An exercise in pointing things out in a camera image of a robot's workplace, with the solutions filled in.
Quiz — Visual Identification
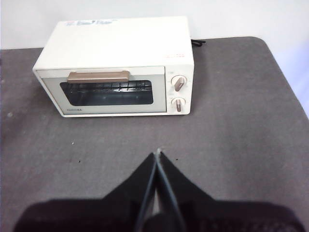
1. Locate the white toaster oven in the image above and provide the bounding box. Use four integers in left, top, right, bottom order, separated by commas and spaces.
32, 15, 195, 119

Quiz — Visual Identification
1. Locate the glass oven door with handle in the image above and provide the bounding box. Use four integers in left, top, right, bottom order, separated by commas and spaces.
35, 66, 168, 115

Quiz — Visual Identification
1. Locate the beige oven knob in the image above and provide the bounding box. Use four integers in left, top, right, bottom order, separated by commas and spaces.
170, 75, 188, 93
170, 97, 187, 113

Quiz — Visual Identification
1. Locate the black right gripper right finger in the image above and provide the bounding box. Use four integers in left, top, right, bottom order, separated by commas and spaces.
156, 150, 305, 232

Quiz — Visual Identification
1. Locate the metal oven rack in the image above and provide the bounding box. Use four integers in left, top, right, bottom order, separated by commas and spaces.
70, 81, 152, 94

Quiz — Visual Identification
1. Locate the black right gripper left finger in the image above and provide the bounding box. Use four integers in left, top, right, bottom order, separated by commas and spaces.
14, 152, 157, 232

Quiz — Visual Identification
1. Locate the black oven power cord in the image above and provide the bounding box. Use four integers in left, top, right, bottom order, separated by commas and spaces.
190, 39, 207, 48

